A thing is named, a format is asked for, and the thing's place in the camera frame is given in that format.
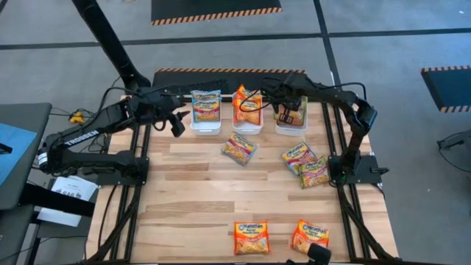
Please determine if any blue sheet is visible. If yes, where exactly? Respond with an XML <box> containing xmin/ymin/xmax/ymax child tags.
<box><xmin>0</xmin><ymin>122</ymin><xmax>38</xmax><ymax>187</ymax></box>

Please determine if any green lime shrimp ramen packet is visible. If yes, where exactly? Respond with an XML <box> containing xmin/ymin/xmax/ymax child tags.
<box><xmin>275</xmin><ymin>96</ymin><xmax>308</xmax><ymax>128</ymax></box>
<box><xmin>297</xmin><ymin>155</ymin><xmax>331</xmax><ymax>190</ymax></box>

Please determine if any thick black support pole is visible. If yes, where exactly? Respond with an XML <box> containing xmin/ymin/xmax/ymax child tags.
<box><xmin>71</xmin><ymin>0</ymin><xmax>152</xmax><ymax>96</ymax></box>

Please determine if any small black object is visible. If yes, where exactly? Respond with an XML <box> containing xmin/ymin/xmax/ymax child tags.
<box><xmin>285</xmin><ymin>241</ymin><xmax>333</xmax><ymax>265</ymax></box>

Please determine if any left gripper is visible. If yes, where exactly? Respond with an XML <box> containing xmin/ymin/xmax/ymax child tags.
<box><xmin>138</xmin><ymin>91</ymin><xmax>192</xmax><ymax>139</ymax></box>

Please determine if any yellow plug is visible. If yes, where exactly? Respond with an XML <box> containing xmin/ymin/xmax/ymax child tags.
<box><xmin>68</xmin><ymin>111</ymin><xmax>86</xmax><ymax>125</ymax></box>

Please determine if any white paper sheet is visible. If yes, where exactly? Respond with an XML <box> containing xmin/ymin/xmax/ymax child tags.
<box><xmin>50</xmin><ymin>174</ymin><xmax>99</xmax><ymax>202</ymax></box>
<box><xmin>35</xmin><ymin>206</ymin><xmax>85</xmax><ymax>228</ymax></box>

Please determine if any grey side desk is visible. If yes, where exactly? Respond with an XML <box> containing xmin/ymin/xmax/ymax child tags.
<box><xmin>0</xmin><ymin>102</ymin><xmax>53</xmax><ymax>265</ymax></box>

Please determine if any black diagonal frame brace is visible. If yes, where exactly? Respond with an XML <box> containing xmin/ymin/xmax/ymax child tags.
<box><xmin>88</xmin><ymin>187</ymin><xmax>141</xmax><ymax>263</ymax></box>
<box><xmin>340</xmin><ymin>187</ymin><xmax>398</xmax><ymax>262</ymax></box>

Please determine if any orange chicken ramen packet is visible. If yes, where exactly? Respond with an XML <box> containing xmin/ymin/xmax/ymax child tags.
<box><xmin>235</xmin><ymin>83</ymin><xmax>264</xmax><ymax>106</ymax></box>
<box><xmin>232</xmin><ymin>97</ymin><xmax>263</xmax><ymax>126</ymax></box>
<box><xmin>290</xmin><ymin>219</ymin><xmax>331</xmax><ymax>255</ymax></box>
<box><xmin>233</xmin><ymin>220</ymin><xmax>272</xmax><ymax>256</ymax></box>

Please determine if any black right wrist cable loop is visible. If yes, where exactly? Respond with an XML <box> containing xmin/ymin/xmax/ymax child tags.
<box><xmin>238</xmin><ymin>91</ymin><xmax>273</xmax><ymax>113</ymax></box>

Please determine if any black hazard-striped floor mat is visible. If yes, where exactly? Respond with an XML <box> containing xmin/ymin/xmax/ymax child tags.
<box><xmin>150</xmin><ymin>0</ymin><xmax>283</xmax><ymax>27</ymax></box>
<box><xmin>420</xmin><ymin>65</ymin><xmax>471</xmax><ymax>114</ymax></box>
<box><xmin>151</xmin><ymin>67</ymin><xmax>309</xmax><ymax>103</ymax></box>

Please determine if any black desk crossbar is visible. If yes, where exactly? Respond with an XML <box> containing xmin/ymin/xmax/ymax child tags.
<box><xmin>20</xmin><ymin>183</ymin><xmax>97</xmax><ymax>218</ymax></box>

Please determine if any black table frame rail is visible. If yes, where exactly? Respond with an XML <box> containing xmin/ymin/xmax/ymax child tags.
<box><xmin>333</xmin><ymin>102</ymin><xmax>372</xmax><ymax>261</ymax></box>
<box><xmin>108</xmin><ymin>123</ymin><xmax>140</xmax><ymax>262</ymax></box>
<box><xmin>322</xmin><ymin>102</ymin><xmax>358</xmax><ymax>262</ymax></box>
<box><xmin>124</xmin><ymin>123</ymin><xmax>151</xmax><ymax>262</ymax></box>

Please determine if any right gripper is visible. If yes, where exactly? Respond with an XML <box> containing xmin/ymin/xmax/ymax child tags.
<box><xmin>262</xmin><ymin>81</ymin><xmax>306</xmax><ymax>125</ymax></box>

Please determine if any blue beef ramen packet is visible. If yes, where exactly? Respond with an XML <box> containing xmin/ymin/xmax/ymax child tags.
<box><xmin>220</xmin><ymin>131</ymin><xmax>258</xmax><ymax>166</ymax></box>
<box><xmin>281</xmin><ymin>141</ymin><xmax>318</xmax><ymax>176</ymax></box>
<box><xmin>190</xmin><ymin>89</ymin><xmax>222</xmax><ymax>104</ymax></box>
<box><xmin>191</xmin><ymin>99</ymin><xmax>222</xmax><ymax>124</ymax></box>

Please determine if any white plastic bin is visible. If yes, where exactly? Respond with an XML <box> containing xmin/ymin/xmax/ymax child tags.
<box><xmin>231</xmin><ymin>91</ymin><xmax>265</xmax><ymax>136</ymax></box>
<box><xmin>275</xmin><ymin>96</ymin><xmax>309</xmax><ymax>137</ymax></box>
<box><xmin>189</xmin><ymin>90</ymin><xmax>222</xmax><ymax>136</ymax></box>

